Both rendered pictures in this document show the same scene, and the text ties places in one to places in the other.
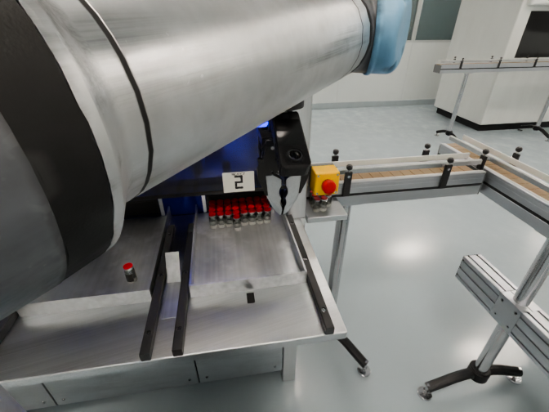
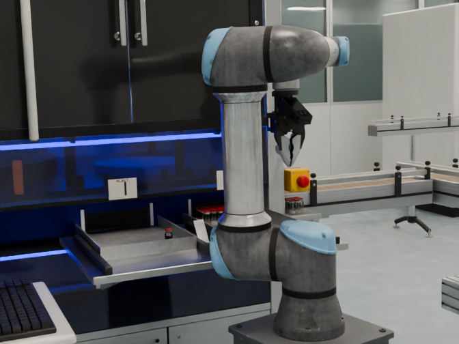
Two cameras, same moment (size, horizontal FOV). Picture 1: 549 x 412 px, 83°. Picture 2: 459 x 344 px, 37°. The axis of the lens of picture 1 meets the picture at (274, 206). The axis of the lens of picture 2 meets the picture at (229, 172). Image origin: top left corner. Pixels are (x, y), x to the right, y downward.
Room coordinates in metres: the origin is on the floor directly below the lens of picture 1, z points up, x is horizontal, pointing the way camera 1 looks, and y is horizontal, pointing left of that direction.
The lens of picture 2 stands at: (-1.32, 0.60, 1.33)
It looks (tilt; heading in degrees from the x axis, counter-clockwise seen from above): 8 degrees down; 346
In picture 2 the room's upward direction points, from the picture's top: 2 degrees counter-clockwise
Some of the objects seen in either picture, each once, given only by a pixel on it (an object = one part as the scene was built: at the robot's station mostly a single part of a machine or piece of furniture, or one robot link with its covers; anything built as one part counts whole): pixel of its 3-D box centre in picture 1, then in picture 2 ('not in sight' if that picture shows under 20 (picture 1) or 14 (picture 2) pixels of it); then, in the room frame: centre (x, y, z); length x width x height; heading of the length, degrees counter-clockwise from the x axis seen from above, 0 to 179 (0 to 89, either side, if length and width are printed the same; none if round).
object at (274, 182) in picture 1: (272, 189); (281, 150); (0.51, 0.00, 1.13); 0.06 x 0.03 x 0.09; 9
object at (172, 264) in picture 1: (170, 282); (207, 235); (0.49, 0.23, 0.91); 0.14 x 0.03 x 0.06; 10
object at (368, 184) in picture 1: (387, 174); (346, 188); (1.01, -0.41, 0.92); 0.69 x 0.16 x 0.16; 99
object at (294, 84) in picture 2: not in sight; (284, 82); (0.51, -0.01, 1.31); 0.08 x 0.08 x 0.05
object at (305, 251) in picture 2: not in sight; (304, 253); (0.03, 0.11, 0.96); 0.13 x 0.12 x 0.14; 61
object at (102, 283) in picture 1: (109, 250); (132, 235); (0.61, 0.42, 0.90); 0.34 x 0.26 x 0.04; 9
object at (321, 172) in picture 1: (323, 179); (296, 179); (0.82, -0.15, 0.99); 0.08 x 0.07 x 0.07; 9
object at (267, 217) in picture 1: (240, 217); (230, 216); (0.75, 0.10, 0.90); 0.18 x 0.02 x 0.05; 100
